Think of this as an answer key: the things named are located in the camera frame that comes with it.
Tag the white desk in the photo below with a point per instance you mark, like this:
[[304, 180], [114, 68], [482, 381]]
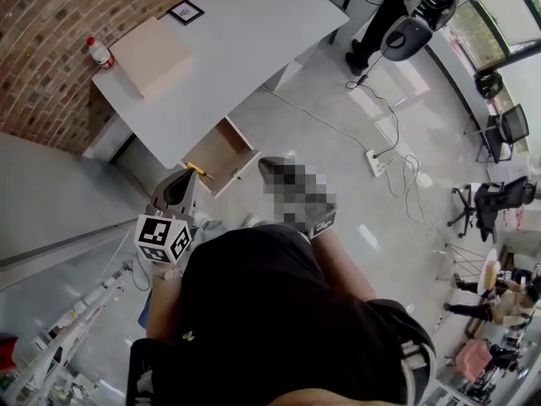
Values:
[[253, 36]]

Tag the large glass window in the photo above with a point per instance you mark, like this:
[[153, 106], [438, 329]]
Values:
[[503, 11]]

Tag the wooden desk drawer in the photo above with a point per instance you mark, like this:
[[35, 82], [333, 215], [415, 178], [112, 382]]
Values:
[[220, 155]]

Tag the red cloth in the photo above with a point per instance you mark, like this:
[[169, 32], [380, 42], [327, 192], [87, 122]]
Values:
[[8, 347]]

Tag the white metal frame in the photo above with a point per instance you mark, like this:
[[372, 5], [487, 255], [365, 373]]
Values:
[[63, 336]]

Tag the black picture frame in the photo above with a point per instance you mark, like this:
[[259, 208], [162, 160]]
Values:
[[186, 12]]

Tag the white bottle red cap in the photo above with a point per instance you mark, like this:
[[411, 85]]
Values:
[[100, 53]]

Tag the black mesh chair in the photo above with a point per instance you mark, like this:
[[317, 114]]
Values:
[[507, 129]]

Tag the person's white sneaker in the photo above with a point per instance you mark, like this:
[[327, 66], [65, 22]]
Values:
[[202, 217], [253, 221]]

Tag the pink chair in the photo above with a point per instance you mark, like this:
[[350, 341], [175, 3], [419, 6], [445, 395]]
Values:
[[471, 358]]

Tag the black backpack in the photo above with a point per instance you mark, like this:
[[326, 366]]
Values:
[[488, 83]]

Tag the white power strip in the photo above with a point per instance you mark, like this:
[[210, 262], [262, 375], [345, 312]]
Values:
[[376, 162]]

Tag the person's left forearm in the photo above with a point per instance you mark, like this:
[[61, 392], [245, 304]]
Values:
[[160, 307]]

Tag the black swivel office chair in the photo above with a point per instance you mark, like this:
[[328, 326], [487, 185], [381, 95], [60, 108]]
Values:
[[494, 201]]

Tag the person's right forearm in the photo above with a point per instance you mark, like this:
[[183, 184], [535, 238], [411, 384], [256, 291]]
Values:
[[338, 260]]

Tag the person's blue jeans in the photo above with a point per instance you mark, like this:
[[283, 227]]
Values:
[[213, 226]]

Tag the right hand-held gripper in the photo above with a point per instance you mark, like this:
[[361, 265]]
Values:
[[323, 226]]

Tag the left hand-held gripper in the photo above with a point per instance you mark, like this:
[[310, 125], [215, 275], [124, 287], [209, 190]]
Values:
[[156, 235]]

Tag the person's black shirt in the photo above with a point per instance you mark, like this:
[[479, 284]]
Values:
[[274, 311]]

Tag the flat white box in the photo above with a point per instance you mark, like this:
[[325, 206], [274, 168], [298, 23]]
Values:
[[152, 53]]

